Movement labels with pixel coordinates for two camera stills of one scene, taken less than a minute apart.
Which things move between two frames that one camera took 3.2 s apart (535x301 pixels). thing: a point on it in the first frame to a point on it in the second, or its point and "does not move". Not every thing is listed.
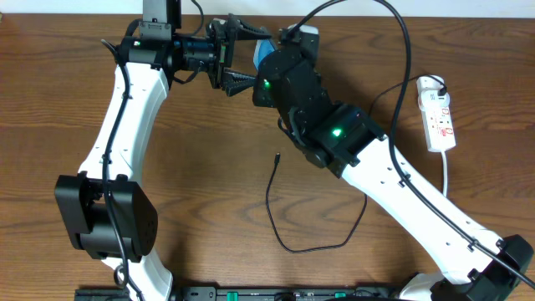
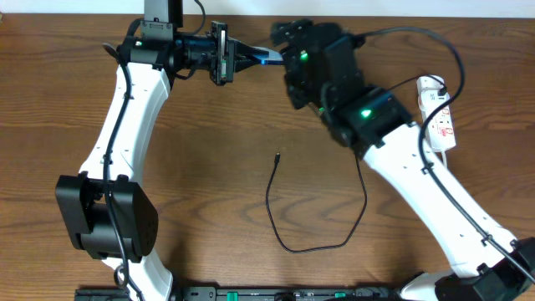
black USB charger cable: x=444 y=92 does not move
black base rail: x=245 y=293 does not move
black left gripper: x=219 y=54 to x=220 y=53
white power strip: x=437 y=120 does not move
